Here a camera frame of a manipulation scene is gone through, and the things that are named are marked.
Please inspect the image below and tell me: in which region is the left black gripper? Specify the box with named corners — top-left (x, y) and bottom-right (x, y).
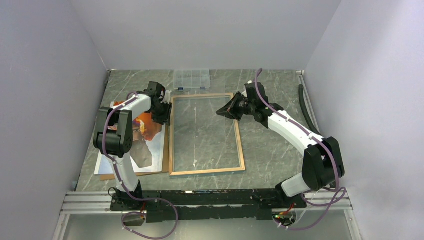
top-left (150, 100), bottom-right (173, 127)

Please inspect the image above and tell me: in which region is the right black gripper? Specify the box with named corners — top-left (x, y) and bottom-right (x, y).
top-left (216, 91), bottom-right (256, 122)

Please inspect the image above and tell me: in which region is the hot air balloon photo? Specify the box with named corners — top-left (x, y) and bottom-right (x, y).
top-left (93, 100), bottom-right (168, 180)

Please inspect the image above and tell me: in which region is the wooden picture frame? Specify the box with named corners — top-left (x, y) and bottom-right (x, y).
top-left (169, 93), bottom-right (246, 177)

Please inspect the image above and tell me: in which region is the brown frame backing board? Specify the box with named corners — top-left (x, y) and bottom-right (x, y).
top-left (99, 122), bottom-right (170, 182)

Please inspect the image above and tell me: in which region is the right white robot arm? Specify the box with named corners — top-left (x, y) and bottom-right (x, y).
top-left (216, 82), bottom-right (345, 208)

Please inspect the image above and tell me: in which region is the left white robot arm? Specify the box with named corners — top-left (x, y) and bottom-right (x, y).
top-left (93, 81), bottom-right (172, 210)

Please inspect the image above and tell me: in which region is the clear plastic organizer box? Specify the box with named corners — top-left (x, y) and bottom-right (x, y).
top-left (173, 68), bottom-right (211, 91)

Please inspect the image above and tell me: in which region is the black mounting base bar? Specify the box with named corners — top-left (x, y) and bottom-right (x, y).
top-left (110, 188), bottom-right (307, 223)

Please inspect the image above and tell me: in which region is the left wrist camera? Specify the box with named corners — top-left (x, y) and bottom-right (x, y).
top-left (163, 90), bottom-right (173, 103)

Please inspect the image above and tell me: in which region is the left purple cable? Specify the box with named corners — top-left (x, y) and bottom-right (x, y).
top-left (101, 91), bottom-right (180, 240)

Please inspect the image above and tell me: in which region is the aluminium rail frame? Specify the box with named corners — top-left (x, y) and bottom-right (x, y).
top-left (54, 190), bottom-right (362, 240)

